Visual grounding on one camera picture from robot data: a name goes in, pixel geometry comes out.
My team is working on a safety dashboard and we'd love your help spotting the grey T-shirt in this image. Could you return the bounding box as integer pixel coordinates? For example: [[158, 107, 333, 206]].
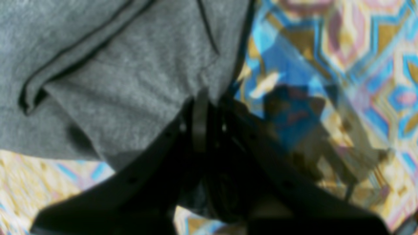
[[0, 0, 253, 170]]

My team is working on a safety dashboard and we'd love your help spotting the patterned tablecloth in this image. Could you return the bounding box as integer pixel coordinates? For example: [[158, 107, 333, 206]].
[[0, 0, 418, 235]]

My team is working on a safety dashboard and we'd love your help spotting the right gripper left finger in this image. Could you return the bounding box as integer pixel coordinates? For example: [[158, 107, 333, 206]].
[[30, 89, 210, 235]]

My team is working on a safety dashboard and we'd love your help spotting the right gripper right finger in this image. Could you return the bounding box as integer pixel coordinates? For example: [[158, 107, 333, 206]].
[[209, 102, 391, 235]]

